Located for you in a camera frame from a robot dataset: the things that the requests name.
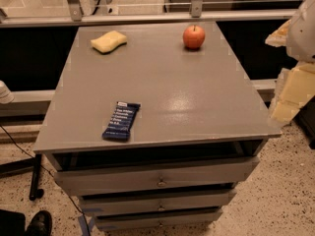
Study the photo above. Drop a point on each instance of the red apple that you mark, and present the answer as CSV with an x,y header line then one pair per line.
x,y
193,37

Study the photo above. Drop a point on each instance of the yellow sponge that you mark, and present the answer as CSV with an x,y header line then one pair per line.
x,y
109,41

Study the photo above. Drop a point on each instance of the bottom grey drawer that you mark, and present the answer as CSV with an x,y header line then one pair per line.
x,y
157,218

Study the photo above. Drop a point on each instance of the grey drawer cabinet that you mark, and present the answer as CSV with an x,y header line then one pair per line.
x,y
195,105

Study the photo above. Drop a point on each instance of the grey drawer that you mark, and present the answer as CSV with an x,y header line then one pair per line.
x,y
155,176
158,202
157,218

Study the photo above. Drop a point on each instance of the top grey drawer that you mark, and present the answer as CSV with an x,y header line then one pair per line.
x,y
155,176

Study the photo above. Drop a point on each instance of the white cylindrical object at left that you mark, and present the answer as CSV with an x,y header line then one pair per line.
x,y
6,95

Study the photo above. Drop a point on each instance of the black metal stand leg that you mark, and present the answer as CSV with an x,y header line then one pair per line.
x,y
32,165

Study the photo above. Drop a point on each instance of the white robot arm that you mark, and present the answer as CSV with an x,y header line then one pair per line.
x,y
300,40

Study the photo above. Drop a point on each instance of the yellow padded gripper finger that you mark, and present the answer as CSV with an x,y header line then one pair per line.
x,y
278,37
294,89

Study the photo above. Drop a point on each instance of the middle grey drawer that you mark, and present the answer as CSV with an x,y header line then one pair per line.
x,y
158,202

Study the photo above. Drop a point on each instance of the grey metal railing frame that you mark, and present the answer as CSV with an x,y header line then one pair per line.
x,y
45,13

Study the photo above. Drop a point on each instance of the black shoe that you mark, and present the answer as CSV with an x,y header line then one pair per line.
x,y
41,224

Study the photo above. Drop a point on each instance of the blue rxbar blueberry wrapper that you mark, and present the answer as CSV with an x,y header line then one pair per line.
x,y
121,121

